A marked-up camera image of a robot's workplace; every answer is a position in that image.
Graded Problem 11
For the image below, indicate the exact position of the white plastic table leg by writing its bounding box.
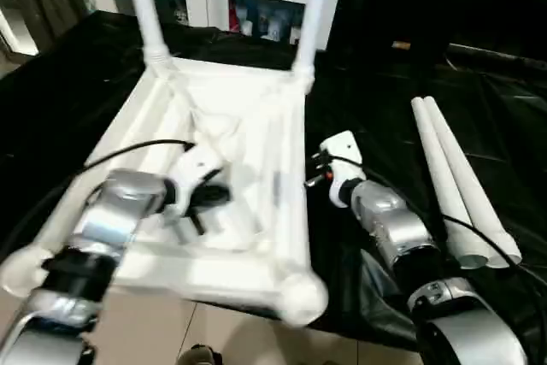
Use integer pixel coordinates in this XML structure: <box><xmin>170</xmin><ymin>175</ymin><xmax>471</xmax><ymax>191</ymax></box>
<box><xmin>292</xmin><ymin>0</ymin><xmax>334</xmax><ymax>92</ymax></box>
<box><xmin>411</xmin><ymin>98</ymin><xmax>492</xmax><ymax>270</ymax></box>
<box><xmin>423</xmin><ymin>97</ymin><xmax>522</xmax><ymax>268</ymax></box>
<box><xmin>124</xmin><ymin>0</ymin><xmax>172</xmax><ymax>71</ymax></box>

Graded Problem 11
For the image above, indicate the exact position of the white plastic table top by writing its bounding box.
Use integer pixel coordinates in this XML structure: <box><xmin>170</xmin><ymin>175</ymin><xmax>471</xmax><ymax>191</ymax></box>
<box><xmin>0</xmin><ymin>56</ymin><xmax>330</xmax><ymax>327</ymax></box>

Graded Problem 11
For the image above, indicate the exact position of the black mat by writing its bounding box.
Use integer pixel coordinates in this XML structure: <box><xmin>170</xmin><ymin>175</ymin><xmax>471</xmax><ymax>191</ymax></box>
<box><xmin>0</xmin><ymin>10</ymin><xmax>547</xmax><ymax>357</ymax></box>

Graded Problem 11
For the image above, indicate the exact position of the long black bar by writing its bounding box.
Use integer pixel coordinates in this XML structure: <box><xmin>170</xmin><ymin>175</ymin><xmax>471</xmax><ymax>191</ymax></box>
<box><xmin>444</xmin><ymin>44</ymin><xmax>547</xmax><ymax>74</ymax></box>

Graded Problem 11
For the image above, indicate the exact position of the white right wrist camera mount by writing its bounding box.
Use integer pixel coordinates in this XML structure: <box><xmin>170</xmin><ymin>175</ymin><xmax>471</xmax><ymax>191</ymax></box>
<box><xmin>318</xmin><ymin>131</ymin><xmax>367</xmax><ymax>209</ymax></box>

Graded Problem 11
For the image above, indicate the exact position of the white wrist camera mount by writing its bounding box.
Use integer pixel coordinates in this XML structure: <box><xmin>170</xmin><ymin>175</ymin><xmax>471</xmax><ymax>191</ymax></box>
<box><xmin>167</xmin><ymin>144</ymin><xmax>225</xmax><ymax>203</ymax></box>
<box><xmin>318</xmin><ymin>131</ymin><xmax>367</xmax><ymax>209</ymax></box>

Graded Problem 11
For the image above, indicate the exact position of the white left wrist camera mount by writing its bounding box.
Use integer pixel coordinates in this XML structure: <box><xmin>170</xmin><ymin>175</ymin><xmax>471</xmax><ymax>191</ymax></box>
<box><xmin>167</xmin><ymin>144</ymin><xmax>225</xmax><ymax>203</ymax></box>

